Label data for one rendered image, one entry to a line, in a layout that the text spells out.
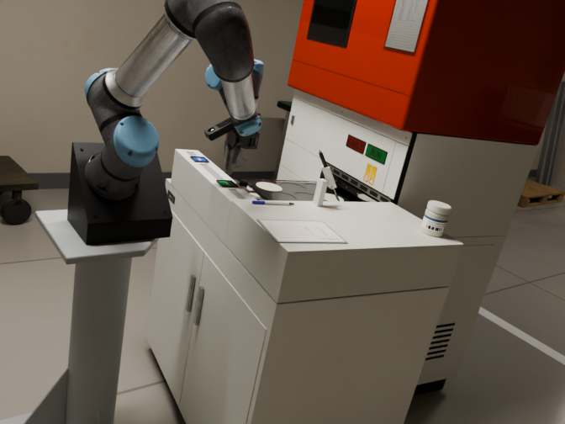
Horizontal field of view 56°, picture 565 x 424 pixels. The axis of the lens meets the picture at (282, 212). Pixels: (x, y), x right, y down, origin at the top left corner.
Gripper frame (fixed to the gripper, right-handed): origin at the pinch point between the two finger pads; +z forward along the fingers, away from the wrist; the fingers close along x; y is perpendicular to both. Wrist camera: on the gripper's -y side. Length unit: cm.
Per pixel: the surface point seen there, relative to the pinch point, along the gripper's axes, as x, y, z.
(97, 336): -10, -38, 51
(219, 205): -7.0, -4.2, 9.2
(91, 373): -10, -39, 64
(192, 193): 16.4, -4.3, 13.8
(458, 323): -16, 117, 61
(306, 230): -39.0, 7.7, 3.7
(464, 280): -16, 111, 39
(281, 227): -36.5, 1.1, 3.7
